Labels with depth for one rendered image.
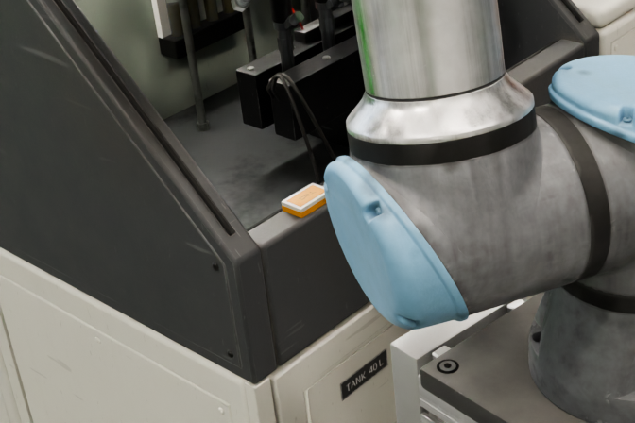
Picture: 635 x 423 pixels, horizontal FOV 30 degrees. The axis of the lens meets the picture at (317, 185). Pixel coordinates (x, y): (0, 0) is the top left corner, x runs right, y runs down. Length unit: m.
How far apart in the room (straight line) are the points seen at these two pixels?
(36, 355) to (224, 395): 0.44
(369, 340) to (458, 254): 0.74
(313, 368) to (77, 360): 0.39
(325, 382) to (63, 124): 0.42
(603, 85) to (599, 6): 0.93
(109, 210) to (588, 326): 0.68
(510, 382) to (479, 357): 0.04
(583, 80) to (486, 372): 0.24
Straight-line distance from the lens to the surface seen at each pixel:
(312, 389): 1.38
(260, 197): 1.57
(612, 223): 0.74
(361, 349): 1.42
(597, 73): 0.79
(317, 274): 1.31
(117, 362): 1.53
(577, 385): 0.84
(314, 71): 1.54
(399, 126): 0.69
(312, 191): 1.29
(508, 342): 0.92
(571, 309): 0.83
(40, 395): 1.79
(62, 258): 1.51
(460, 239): 0.70
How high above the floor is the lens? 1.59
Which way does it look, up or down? 29 degrees down
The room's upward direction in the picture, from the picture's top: 7 degrees counter-clockwise
